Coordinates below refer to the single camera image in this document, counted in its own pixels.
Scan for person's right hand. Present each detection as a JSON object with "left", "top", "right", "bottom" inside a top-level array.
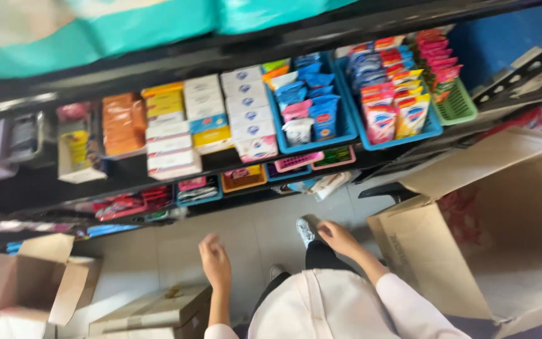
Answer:
[{"left": 316, "top": 220, "right": 365, "bottom": 261}]

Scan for person's left hand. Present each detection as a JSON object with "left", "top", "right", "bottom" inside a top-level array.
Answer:
[{"left": 198, "top": 232, "right": 233, "bottom": 294}]

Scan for person's black trousers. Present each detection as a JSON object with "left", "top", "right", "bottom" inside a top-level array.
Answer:
[{"left": 252, "top": 240, "right": 361, "bottom": 326}]

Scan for black chair leg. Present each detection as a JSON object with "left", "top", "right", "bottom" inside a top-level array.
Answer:
[{"left": 358, "top": 182, "right": 418, "bottom": 204}]

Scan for orange plastic basket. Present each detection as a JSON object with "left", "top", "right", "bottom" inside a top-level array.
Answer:
[{"left": 220, "top": 164, "right": 268, "bottom": 194}]

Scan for pink plastic basket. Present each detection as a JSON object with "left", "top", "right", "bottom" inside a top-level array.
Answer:
[{"left": 274, "top": 151, "right": 325, "bottom": 173}]

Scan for person's white shirt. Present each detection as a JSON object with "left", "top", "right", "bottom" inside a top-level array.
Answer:
[{"left": 247, "top": 268, "right": 396, "bottom": 339}]

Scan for closed taped cardboard carton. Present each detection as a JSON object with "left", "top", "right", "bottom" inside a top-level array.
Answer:
[{"left": 88, "top": 282, "right": 213, "bottom": 339}]

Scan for blue basket of blue sachets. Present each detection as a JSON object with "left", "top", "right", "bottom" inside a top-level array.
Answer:
[{"left": 263, "top": 52, "right": 359, "bottom": 155}]

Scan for stack of white soap boxes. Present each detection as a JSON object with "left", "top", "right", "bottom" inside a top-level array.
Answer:
[{"left": 145, "top": 65, "right": 279, "bottom": 181}]

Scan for blue basket of soap pouches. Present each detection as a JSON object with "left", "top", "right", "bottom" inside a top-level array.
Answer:
[{"left": 334, "top": 35, "right": 444, "bottom": 152}]

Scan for stack of orange packets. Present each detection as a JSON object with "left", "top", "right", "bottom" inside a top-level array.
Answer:
[{"left": 101, "top": 92, "right": 148, "bottom": 159}]

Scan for white display box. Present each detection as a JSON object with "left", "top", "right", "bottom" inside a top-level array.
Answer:
[{"left": 56, "top": 103, "right": 108, "bottom": 185}]

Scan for large open cardboard carton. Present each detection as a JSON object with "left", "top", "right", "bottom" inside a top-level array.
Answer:
[{"left": 366, "top": 127, "right": 542, "bottom": 339}]

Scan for green plastic basket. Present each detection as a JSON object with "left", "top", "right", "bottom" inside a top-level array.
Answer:
[{"left": 430, "top": 77, "right": 479, "bottom": 127}]

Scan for small open cardboard carton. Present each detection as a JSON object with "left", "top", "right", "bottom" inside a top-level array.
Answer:
[{"left": 0, "top": 233, "right": 104, "bottom": 327}]

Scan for black metal shelf rack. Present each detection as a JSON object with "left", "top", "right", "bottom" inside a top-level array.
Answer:
[{"left": 0, "top": 0, "right": 542, "bottom": 252}]

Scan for white plastic bag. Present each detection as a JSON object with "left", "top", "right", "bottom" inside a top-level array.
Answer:
[{"left": 0, "top": 308, "right": 56, "bottom": 339}]

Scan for row of teal plastic packs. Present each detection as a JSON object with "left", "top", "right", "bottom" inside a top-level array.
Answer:
[{"left": 0, "top": 0, "right": 357, "bottom": 80}]

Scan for perforated black metal upright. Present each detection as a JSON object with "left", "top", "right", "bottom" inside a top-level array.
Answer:
[{"left": 470, "top": 40, "right": 542, "bottom": 106}]

